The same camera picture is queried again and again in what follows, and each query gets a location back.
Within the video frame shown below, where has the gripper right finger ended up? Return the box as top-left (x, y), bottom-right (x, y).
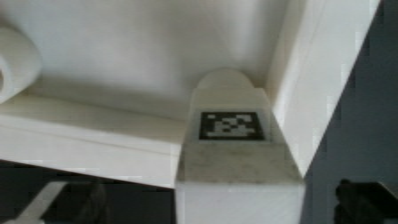
top-left (333, 179), bottom-right (398, 224)

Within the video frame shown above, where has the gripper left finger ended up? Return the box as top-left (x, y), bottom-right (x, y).
top-left (0, 181), bottom-right (109, 224)

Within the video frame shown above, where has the white leg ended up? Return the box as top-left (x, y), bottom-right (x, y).
top-left (175, 69), bottom-right (305, 224)

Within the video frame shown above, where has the white square tabletop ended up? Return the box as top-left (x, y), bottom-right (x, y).
top-left (0, 0), bottom-right (380, 187)

